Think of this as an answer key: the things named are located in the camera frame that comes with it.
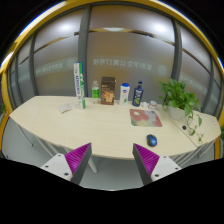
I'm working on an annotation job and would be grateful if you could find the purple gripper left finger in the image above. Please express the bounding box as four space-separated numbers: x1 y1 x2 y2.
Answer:
42 143 92 185

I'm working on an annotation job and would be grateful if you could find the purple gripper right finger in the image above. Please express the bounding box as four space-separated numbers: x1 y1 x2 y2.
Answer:
132 143 181 185

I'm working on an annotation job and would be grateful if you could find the blue black computer mouse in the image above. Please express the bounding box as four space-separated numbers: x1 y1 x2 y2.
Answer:
147 134 157 147

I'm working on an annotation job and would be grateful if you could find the floral mouse pad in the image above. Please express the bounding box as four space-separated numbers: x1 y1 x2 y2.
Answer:
130 109 162 127

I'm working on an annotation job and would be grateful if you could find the light wooden table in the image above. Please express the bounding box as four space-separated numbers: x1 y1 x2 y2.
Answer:
10 96 221 160

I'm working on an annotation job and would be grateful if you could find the small white packet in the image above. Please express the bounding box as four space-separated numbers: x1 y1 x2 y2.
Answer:
58 104 71 114

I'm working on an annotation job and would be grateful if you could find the small jar with lid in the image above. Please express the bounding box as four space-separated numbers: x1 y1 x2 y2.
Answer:
148 101 157 111

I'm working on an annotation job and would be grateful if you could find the potted green plant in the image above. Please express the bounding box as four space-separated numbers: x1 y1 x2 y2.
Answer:
159 78 204 143

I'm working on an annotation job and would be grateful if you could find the dark blue bottle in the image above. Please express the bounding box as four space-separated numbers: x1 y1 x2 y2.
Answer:
132 81 144 106

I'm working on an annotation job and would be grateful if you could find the brown cardboard box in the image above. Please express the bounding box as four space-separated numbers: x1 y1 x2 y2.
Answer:
101 77 115 105

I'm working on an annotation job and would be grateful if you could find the clear green plastic bottle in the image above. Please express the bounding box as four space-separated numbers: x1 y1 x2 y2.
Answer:
92 80 99 104

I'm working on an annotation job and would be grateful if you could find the white lotion bottle blue cap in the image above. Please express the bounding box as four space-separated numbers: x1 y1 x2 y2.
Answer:
119 83 130 105

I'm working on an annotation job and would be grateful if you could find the green white shuttlecock tube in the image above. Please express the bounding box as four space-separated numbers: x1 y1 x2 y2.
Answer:
74 62 86 109

